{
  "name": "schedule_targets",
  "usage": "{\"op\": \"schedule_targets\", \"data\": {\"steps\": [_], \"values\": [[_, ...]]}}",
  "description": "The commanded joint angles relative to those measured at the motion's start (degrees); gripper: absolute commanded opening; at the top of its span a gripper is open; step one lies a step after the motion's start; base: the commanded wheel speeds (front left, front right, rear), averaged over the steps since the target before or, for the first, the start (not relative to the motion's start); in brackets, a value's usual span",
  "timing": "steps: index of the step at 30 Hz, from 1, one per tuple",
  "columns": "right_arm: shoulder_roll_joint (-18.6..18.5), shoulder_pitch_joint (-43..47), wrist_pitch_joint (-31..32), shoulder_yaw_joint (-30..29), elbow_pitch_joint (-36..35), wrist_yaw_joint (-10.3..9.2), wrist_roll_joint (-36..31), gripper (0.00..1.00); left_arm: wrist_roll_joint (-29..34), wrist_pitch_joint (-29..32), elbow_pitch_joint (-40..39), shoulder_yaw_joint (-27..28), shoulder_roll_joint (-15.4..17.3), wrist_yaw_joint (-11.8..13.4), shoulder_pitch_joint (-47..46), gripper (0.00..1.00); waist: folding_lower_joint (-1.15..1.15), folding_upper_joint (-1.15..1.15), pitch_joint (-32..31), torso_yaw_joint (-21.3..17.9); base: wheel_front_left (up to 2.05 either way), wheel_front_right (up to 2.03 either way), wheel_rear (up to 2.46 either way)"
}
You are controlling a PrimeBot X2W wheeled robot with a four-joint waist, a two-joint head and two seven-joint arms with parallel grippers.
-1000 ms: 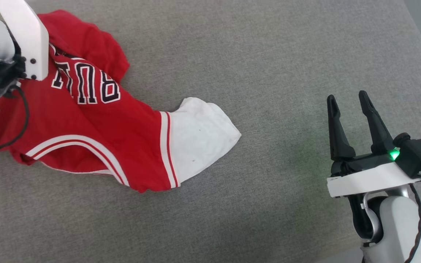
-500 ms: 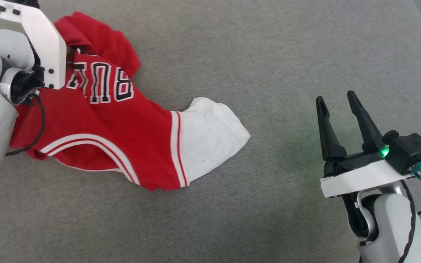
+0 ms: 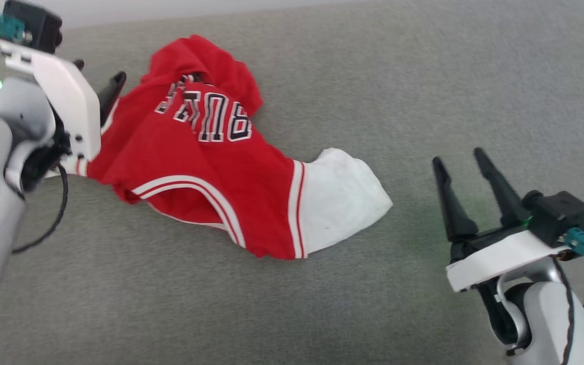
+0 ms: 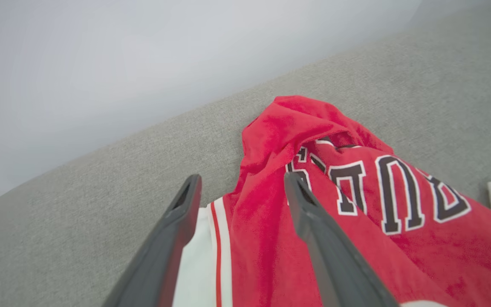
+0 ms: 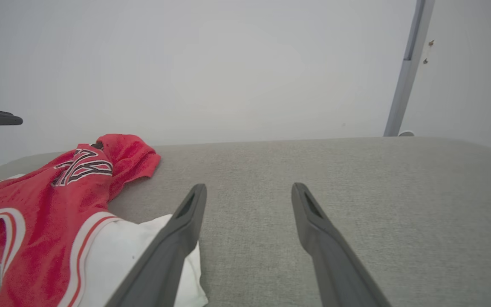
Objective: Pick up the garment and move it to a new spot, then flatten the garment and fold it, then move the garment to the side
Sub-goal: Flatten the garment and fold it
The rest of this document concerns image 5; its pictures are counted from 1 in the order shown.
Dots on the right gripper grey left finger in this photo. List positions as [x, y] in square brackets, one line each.
[173, 247]

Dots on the grey pole foot bracket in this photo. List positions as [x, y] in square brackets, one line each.
[406, 133]

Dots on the grey metal pole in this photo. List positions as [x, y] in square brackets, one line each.
[409, 68]

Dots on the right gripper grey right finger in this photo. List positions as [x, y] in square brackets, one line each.
[330, 256]

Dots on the red and white jersey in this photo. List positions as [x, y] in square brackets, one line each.
[45, 221]

